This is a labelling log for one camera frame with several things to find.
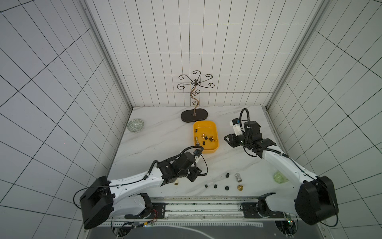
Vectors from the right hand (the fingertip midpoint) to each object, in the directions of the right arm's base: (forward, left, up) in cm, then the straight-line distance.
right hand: (227, 134), depth 85 cm
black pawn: (+6, +12, -14) cm, 19 cm away
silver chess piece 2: (-20, -7, -14) cm, 25 cm away
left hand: (-21, +18, -8) cm, 29 cm away
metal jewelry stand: (+26, +25, -14) cm, 38 cm away
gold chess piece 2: (-25, -7, -14) cm, 30 cm away
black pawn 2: (+11, +19, -14) cm, 26 cm away
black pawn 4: (-26, 0, -14) cm, 30 cm away
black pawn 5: (-25, +6, -14) cm, 30 cm away
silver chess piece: (0, +18, -13) cm, 22 cm away
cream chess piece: (-25, +28, -13) cm, 40 cm away
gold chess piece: (+6, +14, -13) cm, 20 cm away
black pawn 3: (-19, -1, -14) cm, 24 cm away
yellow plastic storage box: (+9, +12, -11) cm, 18 cm away
